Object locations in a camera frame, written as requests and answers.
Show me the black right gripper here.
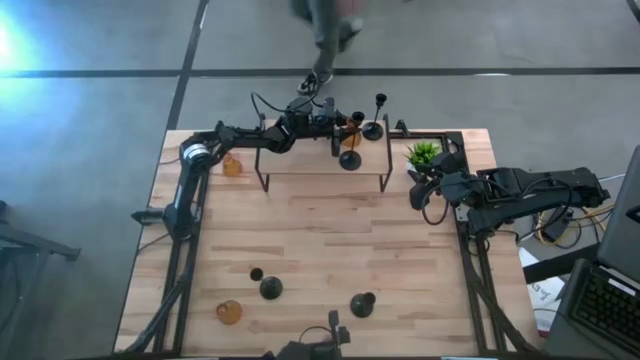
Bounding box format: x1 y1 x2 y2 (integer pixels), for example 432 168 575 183
407 151 476 211

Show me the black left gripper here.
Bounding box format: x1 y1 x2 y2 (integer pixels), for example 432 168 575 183
280 96 351 157

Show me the amber glass candle holder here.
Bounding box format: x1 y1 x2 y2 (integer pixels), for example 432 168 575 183
341 124 362 150
215 299 244 326
221 153 244 178

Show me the tall black wide-cup candlestick holder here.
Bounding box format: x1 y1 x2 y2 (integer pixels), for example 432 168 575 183
338 110 366 172

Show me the green plant white pot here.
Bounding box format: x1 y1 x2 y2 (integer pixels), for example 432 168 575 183
403 140 445 181

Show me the tall black narrow-cup candlestick holder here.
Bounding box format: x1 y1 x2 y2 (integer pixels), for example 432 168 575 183
361 92 388 142

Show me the person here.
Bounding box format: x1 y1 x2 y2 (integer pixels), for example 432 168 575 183
289 0 366 97

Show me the short black candlestick holder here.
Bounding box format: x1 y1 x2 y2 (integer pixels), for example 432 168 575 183
349 291 377 320

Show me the black power adapter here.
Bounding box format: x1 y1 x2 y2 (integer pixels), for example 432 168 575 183
542 209 575 242

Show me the white paper sheet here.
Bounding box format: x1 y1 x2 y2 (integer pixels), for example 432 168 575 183
518 247 566 337

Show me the medium black candlestick holder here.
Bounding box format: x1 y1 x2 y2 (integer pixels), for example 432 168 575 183
248 267 285 302

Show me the grey laptop computer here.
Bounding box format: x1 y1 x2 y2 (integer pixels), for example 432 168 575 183
543 144 640 359

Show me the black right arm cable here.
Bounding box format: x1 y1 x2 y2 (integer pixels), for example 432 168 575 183
421 184 452 227

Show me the wooden shelf black metal frame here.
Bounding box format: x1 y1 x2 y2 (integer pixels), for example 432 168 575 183
253 113 394 194

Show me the black table-level camera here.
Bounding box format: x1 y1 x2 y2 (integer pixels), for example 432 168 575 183
267 309 352 360

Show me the yellow cable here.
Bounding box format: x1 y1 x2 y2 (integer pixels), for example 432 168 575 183
534 199 617 249

